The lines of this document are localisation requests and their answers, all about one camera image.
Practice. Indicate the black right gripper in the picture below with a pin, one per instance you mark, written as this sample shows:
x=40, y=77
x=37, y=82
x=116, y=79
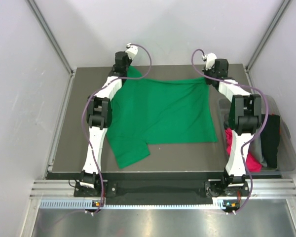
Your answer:
x=207, y=71

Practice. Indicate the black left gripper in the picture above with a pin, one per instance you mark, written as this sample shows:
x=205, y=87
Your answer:
x=129, y=60

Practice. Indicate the green t-shirt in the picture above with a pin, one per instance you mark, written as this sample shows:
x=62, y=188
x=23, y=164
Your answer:
x=153, y=112

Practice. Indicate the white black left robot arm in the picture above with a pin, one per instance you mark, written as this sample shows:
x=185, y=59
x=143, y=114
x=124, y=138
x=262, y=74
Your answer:
x=98, y=115

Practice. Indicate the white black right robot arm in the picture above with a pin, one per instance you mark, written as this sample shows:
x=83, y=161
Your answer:
x=244, y=120

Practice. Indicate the black folded t-shirt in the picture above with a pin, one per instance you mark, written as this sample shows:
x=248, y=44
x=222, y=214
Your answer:
x=270, y=139

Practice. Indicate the grey t-shirt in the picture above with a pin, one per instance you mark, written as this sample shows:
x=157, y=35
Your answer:
x=256, y=151

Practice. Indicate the pink t-shirt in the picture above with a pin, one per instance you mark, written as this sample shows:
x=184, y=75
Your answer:
x=252, y=163

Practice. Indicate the clear plastic storage bin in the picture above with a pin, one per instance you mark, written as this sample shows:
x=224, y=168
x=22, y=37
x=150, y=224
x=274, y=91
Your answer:
x=286, y=156

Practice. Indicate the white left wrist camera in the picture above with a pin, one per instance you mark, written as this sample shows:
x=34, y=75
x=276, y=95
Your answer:
x=131, y=51

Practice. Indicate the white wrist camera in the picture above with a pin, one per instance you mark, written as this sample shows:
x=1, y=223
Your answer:
x=210, y=60
x=131, y=51

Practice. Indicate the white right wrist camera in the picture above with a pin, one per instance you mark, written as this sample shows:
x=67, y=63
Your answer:
x=210, y=60

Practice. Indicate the left aluminium corner post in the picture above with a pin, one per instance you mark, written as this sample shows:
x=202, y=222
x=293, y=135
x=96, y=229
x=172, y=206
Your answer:
x=49, y=34

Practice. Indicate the aluminium corner post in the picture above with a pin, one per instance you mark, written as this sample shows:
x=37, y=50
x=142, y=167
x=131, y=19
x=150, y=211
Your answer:
x=49, y=34
x=284, y=5

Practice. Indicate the right aluminium corner post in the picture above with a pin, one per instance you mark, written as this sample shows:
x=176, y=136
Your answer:
x=284, y=5

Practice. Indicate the aluminium front frame rail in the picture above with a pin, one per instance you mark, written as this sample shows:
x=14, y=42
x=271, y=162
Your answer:
x=261, y=189

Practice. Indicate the grey slotted cable duct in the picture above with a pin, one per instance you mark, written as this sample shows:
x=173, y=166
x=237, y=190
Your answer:
x=93, y=205

